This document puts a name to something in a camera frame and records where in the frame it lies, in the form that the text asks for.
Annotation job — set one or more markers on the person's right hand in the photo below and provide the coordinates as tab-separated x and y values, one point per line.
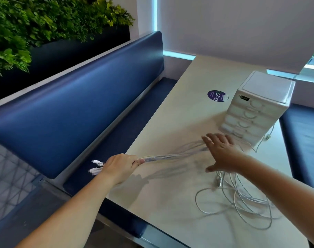
224	154

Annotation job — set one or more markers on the person's left hand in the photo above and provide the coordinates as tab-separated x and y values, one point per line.
118	167

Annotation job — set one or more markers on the white mini drawer cabinet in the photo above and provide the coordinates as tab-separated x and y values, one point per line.
269	85

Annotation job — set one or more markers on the person's right forearm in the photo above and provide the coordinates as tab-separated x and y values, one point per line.
283	193

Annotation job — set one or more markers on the person's left forearm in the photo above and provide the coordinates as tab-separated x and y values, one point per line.
69	216

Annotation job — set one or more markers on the black planter box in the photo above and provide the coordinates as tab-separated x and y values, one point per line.
69	56

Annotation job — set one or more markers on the round purple sticker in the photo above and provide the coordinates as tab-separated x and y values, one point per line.
216	96

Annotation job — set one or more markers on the white table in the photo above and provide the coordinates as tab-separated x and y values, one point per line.
185	100

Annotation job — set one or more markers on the blue padded bench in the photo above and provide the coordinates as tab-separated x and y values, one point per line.
304	139
69	100

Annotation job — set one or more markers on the white roller blind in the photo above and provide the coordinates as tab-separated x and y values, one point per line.
237	25

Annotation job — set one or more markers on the green leafy plants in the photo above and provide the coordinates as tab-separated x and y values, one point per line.
17	23

